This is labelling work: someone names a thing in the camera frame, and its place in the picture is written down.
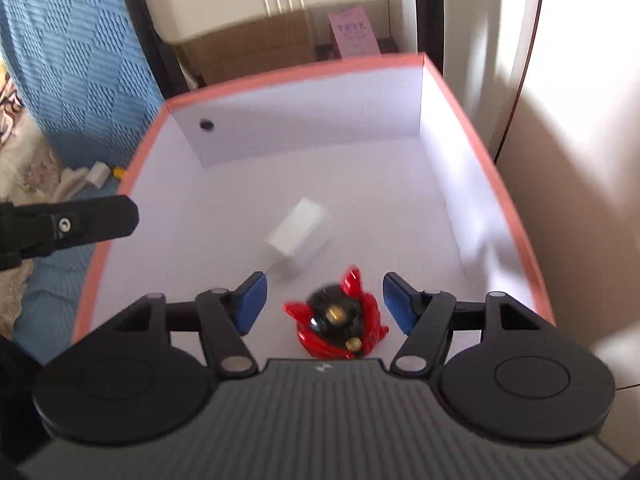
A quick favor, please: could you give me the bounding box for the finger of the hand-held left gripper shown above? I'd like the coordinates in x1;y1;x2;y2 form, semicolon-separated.
0;195;140;272

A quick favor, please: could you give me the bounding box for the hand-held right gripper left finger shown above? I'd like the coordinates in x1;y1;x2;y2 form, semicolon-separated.
107;271;268;378

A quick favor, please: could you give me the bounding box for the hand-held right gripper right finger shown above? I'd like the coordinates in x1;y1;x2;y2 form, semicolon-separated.
382;271;552;379

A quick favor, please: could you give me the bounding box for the red and black toy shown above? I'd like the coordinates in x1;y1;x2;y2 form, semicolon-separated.
282;266;391;361

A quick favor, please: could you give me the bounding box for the white rectangular block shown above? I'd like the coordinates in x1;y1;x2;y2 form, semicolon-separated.
265;197;334;281

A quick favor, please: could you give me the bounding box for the pink cardboard box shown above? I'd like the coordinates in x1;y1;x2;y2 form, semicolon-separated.
70;51;557;347

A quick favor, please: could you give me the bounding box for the small white bottle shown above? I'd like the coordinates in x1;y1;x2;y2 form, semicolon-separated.
85;161;110;189

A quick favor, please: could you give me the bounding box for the floral beige blanket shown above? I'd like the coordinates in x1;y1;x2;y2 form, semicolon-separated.
0;67;98;341

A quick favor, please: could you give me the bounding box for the blue textured cover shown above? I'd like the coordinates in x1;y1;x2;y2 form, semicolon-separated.
0;0;166;366

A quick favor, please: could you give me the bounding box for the brown cardboard box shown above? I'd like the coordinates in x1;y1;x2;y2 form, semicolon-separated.
177;7;331;92

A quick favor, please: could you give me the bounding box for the pink paper packet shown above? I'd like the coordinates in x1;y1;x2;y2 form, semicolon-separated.
327;4;382;59

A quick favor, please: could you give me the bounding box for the black chair frame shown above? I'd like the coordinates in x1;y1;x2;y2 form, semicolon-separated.
112;0;446;107

